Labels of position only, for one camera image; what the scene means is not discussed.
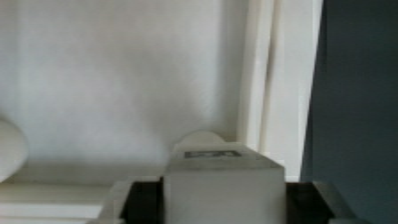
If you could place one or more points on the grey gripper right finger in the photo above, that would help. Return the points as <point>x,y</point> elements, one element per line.
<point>316,205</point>

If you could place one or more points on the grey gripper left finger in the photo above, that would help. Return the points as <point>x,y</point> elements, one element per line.
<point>115,199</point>

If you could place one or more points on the white leg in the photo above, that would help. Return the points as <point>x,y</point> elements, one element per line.
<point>224,185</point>

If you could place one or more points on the white square tabletop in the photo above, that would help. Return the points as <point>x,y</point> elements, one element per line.
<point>122,75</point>

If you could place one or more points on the white U-shaped fence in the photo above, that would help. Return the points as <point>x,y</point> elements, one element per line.
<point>291,58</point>

